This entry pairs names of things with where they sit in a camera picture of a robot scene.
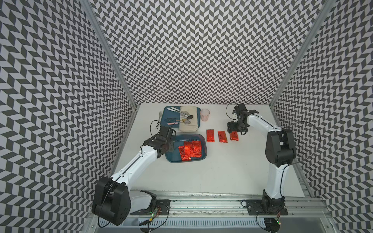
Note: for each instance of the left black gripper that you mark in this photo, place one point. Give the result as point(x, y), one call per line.
point(171, 146)

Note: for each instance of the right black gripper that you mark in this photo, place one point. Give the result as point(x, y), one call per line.
point(231, 127)

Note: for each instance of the teal storage box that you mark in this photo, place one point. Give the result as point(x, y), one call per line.
point(173, 155)

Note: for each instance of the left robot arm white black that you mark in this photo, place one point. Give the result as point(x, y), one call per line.
point(113, 198)

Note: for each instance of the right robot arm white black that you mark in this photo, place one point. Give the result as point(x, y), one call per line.
point(280, 152)

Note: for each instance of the teal cutlery tray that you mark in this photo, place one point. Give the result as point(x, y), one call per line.
point(192, 110)

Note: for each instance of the pink translucent cup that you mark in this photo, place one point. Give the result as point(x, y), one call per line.
point(204, 113)

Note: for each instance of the patterned handle fork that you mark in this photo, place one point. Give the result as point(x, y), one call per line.
point(159, 120)

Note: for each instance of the pink handled spoon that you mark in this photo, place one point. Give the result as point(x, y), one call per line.
point(182, 121)

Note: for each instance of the black handled spoon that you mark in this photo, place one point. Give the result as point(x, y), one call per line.
point(187, 117)

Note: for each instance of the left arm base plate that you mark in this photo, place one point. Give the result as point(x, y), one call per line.
point(164, 208)

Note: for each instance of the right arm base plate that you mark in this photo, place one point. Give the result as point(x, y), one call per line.
point(269, 208)

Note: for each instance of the aluminium front rail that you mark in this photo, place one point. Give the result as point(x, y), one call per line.
point(194, 204)

